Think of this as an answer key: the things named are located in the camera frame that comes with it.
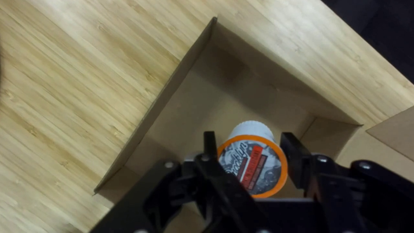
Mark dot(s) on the orange-lidded coffee pod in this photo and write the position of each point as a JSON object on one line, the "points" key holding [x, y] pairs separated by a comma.
{"points": [[253, 157]]}

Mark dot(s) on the brown cardboard box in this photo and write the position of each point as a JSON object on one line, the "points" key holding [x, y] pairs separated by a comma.
{"points": [[221, 82]]}

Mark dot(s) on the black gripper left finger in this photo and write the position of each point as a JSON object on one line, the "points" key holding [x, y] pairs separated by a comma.
{"points": [[224, 204]]}

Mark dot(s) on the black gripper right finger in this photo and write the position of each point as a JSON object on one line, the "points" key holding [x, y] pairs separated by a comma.
{"points": [[335, 194]]}

